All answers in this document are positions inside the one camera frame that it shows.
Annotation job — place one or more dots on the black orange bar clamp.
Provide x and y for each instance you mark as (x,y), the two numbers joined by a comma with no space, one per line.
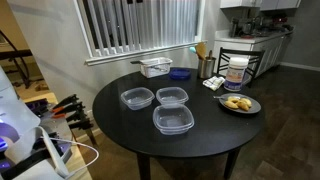
(66,100)
(71,108)
(81,125)

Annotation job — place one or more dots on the clear rectangular storage bin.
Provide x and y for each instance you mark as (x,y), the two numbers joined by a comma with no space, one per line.
(155,68)

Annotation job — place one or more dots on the white wall cabinets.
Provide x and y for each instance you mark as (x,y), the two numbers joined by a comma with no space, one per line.
(260,3)

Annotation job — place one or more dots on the metal utensil holder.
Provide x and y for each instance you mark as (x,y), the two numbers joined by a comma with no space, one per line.
(206,68)

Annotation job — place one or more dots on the brown object on floor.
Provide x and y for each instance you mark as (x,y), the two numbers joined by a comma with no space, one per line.
(41,87)

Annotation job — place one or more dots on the golden baked pastry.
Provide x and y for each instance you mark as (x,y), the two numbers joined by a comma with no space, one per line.
(243,105)
(233,99)
(247,101)
(231,104)

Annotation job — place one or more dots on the gray plate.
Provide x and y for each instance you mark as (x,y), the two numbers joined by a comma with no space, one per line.
(255,107)

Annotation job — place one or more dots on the white equipment housing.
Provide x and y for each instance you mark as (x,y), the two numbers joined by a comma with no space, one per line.
(16,115)

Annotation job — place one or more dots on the large clear plastic lunchbox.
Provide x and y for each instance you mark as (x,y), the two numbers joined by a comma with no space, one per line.
(173,119)

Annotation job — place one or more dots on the wooden spatula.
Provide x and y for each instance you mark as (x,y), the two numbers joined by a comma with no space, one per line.
(201,50)

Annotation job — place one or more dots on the black coffee maker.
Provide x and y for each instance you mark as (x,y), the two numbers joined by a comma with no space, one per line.
(234,27)

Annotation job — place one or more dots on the black metal rack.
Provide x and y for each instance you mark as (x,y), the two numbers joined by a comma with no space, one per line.
(15,54)

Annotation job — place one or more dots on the white vertical window blinds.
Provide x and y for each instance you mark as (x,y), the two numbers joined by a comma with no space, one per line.
(143,23)

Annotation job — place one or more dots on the white window sill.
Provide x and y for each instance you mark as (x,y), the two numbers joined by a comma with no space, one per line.
(133,53)

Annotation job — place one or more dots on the folded patterned napkin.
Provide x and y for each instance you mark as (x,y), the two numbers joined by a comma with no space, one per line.
(213,82)

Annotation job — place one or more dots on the white kitchen counter cabinet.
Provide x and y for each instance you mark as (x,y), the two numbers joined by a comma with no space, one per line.
(270,50)

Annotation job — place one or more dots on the black wooden chair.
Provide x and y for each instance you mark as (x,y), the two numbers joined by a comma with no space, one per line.
(240,53)

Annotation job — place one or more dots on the teal utensil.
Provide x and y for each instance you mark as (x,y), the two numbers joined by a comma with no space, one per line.
(192,50)

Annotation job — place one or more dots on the red kitchen item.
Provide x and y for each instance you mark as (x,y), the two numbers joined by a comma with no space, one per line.
(279,20)

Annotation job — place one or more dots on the purple black tool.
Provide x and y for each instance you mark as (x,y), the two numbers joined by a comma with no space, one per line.
(38,106)

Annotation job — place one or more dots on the blue plastic lid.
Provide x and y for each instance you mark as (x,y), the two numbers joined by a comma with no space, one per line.
(180,73)

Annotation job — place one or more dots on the silver fork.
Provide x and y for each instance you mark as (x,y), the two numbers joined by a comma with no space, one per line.
(218,97)

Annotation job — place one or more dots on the metal pot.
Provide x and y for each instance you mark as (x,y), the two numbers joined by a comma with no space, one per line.
(248,27)

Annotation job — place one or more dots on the white wipes canister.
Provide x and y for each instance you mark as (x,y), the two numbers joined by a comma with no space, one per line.
(236,74)

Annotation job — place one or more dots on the black table leg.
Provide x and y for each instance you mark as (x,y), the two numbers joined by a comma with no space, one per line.
(143,166)
(231,165)

